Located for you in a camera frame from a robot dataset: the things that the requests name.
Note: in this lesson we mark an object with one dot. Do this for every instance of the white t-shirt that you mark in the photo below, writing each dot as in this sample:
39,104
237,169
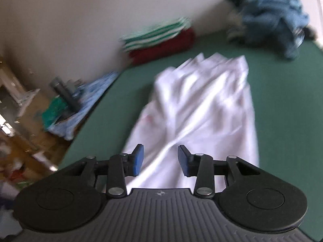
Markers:
201,105

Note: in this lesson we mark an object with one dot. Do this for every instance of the dark red folded garment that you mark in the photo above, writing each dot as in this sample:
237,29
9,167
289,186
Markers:
166,46

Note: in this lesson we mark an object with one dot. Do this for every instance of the green packet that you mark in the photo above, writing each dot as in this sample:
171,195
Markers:
54,112

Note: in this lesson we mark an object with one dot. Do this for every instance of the blue crumpled garment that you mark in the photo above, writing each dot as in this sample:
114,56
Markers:
272,17

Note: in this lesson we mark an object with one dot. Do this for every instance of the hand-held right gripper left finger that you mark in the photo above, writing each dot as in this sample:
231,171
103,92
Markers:
138,160

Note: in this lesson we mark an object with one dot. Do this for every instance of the blue patterned cloth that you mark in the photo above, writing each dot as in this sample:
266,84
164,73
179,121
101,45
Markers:
93,93

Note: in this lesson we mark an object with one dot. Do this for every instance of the green striped folded shirt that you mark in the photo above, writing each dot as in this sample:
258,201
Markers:
154,34

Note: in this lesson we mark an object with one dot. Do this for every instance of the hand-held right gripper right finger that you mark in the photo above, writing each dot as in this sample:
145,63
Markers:
183,160

